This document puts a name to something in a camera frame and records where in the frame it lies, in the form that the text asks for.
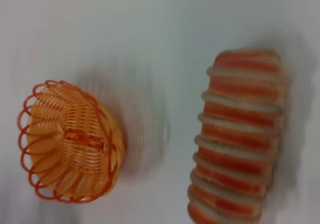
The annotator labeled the orange striped bread loaf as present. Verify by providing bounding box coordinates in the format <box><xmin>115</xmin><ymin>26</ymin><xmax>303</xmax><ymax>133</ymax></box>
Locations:
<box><xmin>186</xmin><ymin>48</ymin><xmax>289</xmax><ymax>224</ymax></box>

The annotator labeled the orange plastic wire basket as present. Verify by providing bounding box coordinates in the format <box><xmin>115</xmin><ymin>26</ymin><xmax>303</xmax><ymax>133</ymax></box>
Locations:
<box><xmin>16</xmin><ymin>79</ymin><xmax>127</xmax><ymax>205</ymax></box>

